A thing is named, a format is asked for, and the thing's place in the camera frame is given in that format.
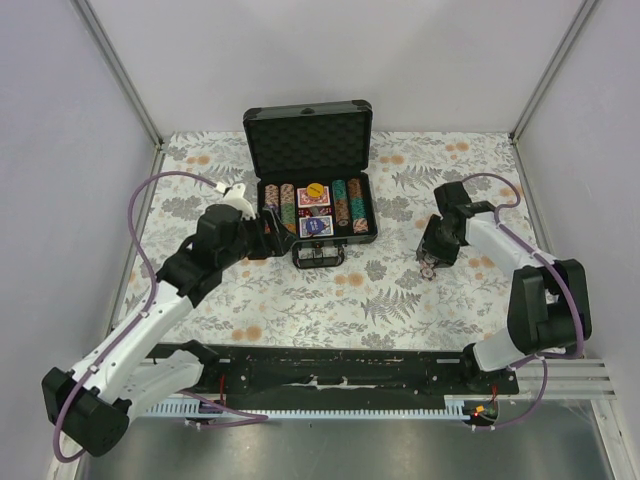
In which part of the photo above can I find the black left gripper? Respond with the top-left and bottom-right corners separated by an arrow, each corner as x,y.
219,206 -> 299,269

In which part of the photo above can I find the blue small blind button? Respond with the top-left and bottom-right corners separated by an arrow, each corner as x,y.
304,217 -> 325,235

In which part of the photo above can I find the red card deck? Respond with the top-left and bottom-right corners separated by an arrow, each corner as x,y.
296,186 -> 331,208

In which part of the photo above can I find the blue card deck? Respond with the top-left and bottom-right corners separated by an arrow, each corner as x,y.
299,216 -> 334,238

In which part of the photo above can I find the yellow big blind button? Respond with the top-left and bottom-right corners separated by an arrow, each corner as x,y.
306,182 -> 324,199

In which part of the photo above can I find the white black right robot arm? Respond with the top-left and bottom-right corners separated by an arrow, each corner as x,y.
416,181 -> 592,394

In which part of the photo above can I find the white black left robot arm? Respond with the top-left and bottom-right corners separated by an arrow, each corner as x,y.
42,204 -> 296,463

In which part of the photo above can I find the black poker set case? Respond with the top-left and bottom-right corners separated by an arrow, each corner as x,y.
243,100 -> 378,269

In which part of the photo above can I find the leftmost poker chip row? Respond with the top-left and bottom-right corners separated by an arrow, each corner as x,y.
264,184 -> 280,211

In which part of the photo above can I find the poker chip row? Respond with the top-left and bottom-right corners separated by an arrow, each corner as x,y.
280,184 -> 296,233
332,180 -> 349,227
347,178 -> 369,234
264,184 -> 280,211

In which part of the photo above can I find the rightmost poker chip row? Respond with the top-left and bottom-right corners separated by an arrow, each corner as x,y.
347,178 -> 369,234

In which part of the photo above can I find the floral patterned table mat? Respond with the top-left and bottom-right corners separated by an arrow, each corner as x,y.
110,129 -> 568,355

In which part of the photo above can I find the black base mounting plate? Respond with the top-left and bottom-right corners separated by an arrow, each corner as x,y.
143,341 -> 519,397

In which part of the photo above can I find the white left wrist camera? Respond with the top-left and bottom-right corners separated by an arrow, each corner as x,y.
215,182 -> 256,220

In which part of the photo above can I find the aluminium front rail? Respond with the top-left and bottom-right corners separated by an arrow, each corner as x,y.
512,359 -> 616,400

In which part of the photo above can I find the aluminium frame post right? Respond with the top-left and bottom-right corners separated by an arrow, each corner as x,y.
509,0 -> 601,144

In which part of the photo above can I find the aluminium frame post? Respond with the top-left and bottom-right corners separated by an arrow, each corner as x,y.
509,0 -> 601,144
69,0 -> 165,151

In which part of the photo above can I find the aluminium frame post left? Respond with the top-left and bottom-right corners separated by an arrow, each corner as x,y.
69,0 -> 165,151

